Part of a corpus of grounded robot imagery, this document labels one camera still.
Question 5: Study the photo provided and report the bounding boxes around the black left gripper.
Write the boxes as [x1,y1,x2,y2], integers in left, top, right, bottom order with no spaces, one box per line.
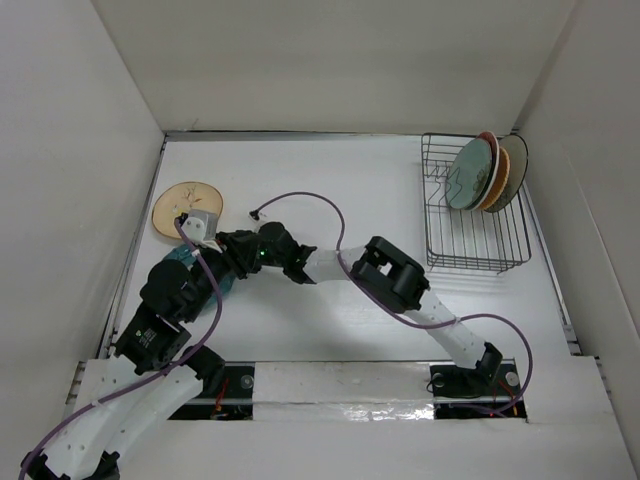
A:
[184,229,263,321]

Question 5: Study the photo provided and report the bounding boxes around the dark teal scalloped plate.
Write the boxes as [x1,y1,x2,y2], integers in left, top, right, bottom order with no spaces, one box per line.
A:
[163,244,235,297]

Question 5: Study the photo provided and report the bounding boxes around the beige plate with bird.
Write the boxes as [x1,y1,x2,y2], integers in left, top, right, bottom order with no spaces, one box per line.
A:
[151,181,224,239]

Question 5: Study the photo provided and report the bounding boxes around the light green plate with flower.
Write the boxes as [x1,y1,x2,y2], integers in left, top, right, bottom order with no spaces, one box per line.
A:
[445,138,493,210]

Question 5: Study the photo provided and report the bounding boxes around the orange woven plate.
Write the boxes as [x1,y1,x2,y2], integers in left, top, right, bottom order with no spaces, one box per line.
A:
[479,146,511,211]

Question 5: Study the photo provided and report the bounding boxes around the red plate with teal flower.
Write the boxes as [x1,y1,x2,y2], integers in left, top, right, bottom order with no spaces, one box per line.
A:
[470,131,501,210]

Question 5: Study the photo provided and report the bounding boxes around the grey plate with tree branches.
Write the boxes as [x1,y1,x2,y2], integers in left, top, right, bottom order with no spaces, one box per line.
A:
[487,134,529,213]

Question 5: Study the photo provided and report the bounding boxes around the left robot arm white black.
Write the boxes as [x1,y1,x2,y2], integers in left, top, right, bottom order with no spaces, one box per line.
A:
[19,230,268,479]

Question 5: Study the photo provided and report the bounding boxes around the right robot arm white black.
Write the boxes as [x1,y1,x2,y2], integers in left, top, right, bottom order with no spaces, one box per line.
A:
[256,222,503,393]

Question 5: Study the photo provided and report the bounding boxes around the white foam front bar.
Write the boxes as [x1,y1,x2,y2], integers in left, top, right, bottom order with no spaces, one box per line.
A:
[252,362,435,422]

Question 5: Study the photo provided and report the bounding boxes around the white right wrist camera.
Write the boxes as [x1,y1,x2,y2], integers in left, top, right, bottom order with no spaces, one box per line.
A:
[249,210,266,221]

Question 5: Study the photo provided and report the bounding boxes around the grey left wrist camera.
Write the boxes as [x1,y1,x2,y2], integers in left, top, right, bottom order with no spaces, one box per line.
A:
[174,209,219,245]

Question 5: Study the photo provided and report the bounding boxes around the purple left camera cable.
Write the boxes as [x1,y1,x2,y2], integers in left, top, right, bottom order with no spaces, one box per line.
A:
[18,217,225,480]

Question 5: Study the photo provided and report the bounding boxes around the black wire dish rack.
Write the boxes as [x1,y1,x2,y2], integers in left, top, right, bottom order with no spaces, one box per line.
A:
[421,133,532,274]

